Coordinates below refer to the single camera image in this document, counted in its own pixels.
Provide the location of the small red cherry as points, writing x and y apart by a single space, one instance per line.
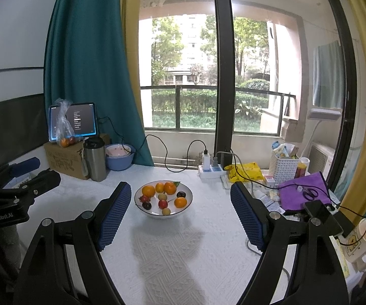
145 199

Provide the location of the black power bank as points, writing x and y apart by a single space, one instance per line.
345 224

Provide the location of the white power strip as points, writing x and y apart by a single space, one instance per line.
208 174

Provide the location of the white bowl with red dots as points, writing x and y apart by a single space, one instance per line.
117 152

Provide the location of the white air conditioner unit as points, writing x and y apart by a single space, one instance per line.
321 159

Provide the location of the black smartphone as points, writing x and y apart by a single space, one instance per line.
322 217

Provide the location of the stainless steel thermos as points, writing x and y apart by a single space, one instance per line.
95 165

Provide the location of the black door frame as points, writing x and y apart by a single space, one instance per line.
349 70
222 70

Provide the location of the hanging light blue cloth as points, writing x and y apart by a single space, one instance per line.
327 76

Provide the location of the white desk lamp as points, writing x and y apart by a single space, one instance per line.
324 114

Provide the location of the orange bottle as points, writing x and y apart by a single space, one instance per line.
300 171

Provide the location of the medium orange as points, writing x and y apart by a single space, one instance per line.
180 202

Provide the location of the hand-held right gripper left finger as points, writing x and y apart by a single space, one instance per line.
114 216

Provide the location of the small orange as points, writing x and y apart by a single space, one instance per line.
159 186

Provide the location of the purple cloth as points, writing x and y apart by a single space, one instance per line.
292 197

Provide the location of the white perforated basket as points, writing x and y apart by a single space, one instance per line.
284 168

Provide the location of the pile of white packets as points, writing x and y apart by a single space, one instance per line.
267 201

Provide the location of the blue plastic basin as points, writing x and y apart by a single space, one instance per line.
119 163

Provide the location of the orange with green leaf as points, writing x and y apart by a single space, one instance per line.
170 188

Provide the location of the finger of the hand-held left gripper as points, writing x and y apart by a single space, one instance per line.
25 166
44 182

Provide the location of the white charger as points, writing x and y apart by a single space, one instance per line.
206 162

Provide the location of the cardboard box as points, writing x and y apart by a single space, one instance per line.
65 162

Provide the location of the dark purple plum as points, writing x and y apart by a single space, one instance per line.
181 194
146 205

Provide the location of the black charger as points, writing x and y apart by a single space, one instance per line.
224 160

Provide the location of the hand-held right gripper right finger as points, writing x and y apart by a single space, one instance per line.
248 216

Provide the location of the black tablet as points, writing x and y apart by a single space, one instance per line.
84 117

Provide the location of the pale green round fruit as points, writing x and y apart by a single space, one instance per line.
161 196

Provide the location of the cream cartoon mug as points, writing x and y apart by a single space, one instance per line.
357 244

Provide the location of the white textured tablecloth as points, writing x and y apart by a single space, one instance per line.
170 254

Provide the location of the clear bag of oranges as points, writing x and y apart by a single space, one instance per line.
63 127

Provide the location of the teal curtain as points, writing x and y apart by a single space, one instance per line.
84 54

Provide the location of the white bowl with dark rim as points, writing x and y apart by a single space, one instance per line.
152 213

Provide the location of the pale yellow round fruit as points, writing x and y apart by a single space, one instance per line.
166 211

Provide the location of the large orange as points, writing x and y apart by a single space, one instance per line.
148 191

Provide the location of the round red fruit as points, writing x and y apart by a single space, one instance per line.
163 204

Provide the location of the yellow plastic bag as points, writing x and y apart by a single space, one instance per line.
248 171

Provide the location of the black balcony railing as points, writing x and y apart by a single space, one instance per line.
178 108

